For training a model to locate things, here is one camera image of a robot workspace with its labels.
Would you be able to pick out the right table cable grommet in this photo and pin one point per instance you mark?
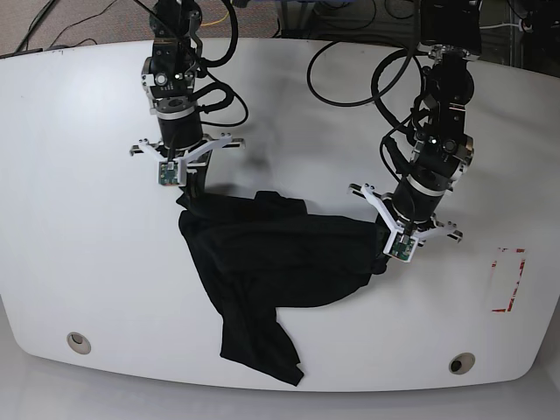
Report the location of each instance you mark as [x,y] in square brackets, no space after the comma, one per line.
[462,363]

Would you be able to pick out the red tape rectangle marking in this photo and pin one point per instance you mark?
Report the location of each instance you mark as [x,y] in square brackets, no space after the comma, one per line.
[506,275]

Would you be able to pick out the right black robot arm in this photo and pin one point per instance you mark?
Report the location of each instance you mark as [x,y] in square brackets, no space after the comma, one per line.
[168,77]

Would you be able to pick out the left table cable grommet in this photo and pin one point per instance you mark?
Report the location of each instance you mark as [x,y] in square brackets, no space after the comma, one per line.
[78,343]

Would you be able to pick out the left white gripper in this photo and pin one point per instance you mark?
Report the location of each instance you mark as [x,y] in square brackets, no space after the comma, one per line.
[395,222]

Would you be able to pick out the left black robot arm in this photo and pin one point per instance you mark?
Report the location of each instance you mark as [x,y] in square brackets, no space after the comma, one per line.
[428,151]

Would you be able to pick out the table cable grommet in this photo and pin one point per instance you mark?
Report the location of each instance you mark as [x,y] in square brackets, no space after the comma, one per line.
[462,363]
[78,343]

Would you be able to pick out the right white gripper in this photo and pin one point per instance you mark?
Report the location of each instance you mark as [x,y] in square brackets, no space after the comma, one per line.
[193,161]

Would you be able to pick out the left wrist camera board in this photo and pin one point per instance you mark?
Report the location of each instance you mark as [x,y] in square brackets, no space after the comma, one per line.
[401,247]

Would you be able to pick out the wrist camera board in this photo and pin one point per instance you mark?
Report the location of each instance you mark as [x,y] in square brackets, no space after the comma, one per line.
[168,173]
[401,247]

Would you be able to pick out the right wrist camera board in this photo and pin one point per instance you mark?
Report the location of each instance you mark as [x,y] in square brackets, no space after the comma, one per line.
[168,173]

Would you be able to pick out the black t-shirt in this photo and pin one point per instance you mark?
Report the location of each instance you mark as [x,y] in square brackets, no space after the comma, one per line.
[257,255]

